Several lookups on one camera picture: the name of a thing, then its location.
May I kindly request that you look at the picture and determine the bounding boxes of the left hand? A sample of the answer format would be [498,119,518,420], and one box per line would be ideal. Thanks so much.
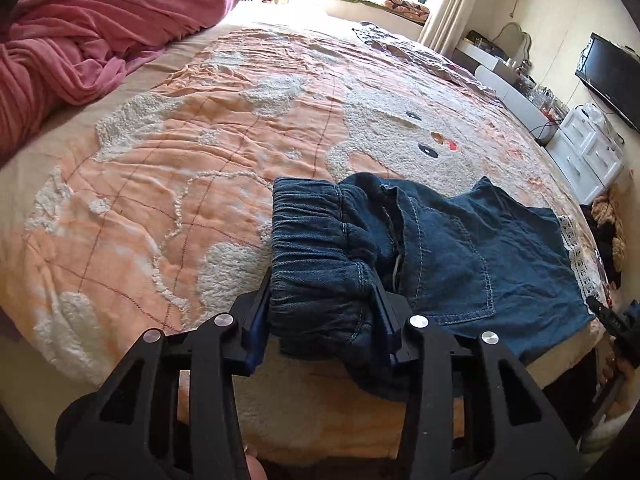
[244,444,268,480]

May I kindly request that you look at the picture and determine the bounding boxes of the black wall television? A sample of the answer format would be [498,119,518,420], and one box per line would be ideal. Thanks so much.
[575,32,640,130]

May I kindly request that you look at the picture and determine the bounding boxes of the white drawer cabinet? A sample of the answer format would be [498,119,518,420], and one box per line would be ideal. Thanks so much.
[546,103,626,205]

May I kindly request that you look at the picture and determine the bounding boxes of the pink crumpled duvet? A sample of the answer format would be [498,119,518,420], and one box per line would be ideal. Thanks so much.
[1,0,240,162]

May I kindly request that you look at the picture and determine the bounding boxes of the cream curtain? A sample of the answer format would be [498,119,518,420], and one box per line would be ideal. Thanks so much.
[418,0,476,55]

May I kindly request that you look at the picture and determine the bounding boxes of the white dressing table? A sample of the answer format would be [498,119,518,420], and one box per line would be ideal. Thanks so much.
[451,22,558,146]

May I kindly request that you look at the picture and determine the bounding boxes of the right hand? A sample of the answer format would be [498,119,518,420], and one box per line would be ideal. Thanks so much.
[599,336,639,420]

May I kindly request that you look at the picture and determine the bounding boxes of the peach cartoon bedspread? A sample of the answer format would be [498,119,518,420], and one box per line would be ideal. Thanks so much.
[1,4,603,434]

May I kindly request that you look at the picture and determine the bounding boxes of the patterned cushion on windowsill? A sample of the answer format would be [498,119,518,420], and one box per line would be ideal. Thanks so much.
[384,0,431,25]

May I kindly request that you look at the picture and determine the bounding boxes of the blue denim lace-trimmed pants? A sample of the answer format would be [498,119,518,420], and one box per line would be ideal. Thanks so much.
[269,174,590,387]

